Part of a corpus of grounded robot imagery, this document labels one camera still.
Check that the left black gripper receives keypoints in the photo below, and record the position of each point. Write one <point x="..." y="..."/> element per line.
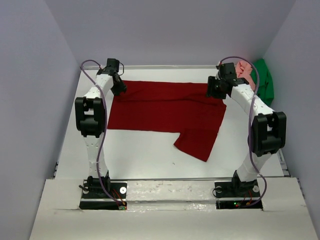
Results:
<point x="122" y="87"/>

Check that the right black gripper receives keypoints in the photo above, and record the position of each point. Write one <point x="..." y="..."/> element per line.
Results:
<point x="211" y="81"/>

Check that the red t-shirt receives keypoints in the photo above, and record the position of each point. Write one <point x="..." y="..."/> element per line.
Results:
<point x="170" y="107"/>

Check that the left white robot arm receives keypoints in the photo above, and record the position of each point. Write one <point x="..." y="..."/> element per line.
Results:
<point x="91" y="119"/>

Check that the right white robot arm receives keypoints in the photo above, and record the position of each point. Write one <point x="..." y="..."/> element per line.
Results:
<point x="266" y="129"/>

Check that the pink t-shirt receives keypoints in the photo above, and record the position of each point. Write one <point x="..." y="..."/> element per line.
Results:
<point x="243" y="70"/>

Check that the green t-shirt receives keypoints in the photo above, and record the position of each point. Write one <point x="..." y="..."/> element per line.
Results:
<point x="266" y="87"/>

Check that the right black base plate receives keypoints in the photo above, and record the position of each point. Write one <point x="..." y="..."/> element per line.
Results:
<point x="229" y="198"/>

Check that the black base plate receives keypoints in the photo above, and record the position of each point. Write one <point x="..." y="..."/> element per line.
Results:
<point x="99" y="200"/>
<point x="229" y="198"/>

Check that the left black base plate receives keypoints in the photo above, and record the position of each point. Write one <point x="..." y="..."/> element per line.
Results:
<point x="99" y="200"/>

